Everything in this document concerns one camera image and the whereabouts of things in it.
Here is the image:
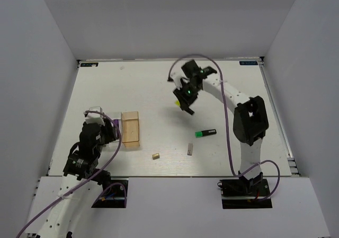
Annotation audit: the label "purple capped highlighter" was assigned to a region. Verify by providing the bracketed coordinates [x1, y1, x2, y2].
[113, 119, 119, 127]

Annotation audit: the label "blue table label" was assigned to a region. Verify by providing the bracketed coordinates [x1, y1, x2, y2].
[80, 63, 99, 67]
[239, 60, 258, 66]

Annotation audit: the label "green capped highlighter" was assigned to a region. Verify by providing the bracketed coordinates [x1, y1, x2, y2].
[194, 129, 217, 138]

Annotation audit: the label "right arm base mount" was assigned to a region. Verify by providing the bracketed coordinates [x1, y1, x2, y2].
[217, 179, 273, 209]

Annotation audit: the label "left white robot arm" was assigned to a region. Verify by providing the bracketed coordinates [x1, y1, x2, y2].
[37, 116, 121, 237]

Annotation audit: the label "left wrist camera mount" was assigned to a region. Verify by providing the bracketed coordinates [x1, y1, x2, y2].
[84, 106, 104, 126]

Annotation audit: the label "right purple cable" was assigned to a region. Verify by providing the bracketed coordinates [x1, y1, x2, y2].
[168, 54, 281, 201]

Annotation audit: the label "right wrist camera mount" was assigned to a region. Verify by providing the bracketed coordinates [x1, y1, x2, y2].
[167, 73, 185, 90]

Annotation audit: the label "grey white eraser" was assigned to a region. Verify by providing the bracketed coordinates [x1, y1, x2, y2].
[187, 143, 193, 156]

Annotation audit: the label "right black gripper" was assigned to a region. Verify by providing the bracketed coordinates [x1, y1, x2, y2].
[173, 82, 200, 110]

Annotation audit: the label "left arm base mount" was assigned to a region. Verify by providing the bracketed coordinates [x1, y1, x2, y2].
[92, 179, 129, 209]

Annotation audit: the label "right blue table label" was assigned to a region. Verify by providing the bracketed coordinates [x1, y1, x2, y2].
[239, 60, 258, 66]

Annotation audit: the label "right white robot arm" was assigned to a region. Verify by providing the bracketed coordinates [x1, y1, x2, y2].
[173, 60, 269, 195]

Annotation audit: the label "left blue table label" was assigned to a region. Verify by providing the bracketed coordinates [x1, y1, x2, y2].
[80, 63, 99, 67]

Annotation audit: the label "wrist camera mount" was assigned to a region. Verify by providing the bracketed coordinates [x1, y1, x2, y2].
[84, 106, 104, 126]
[167, 73, 185, 90]

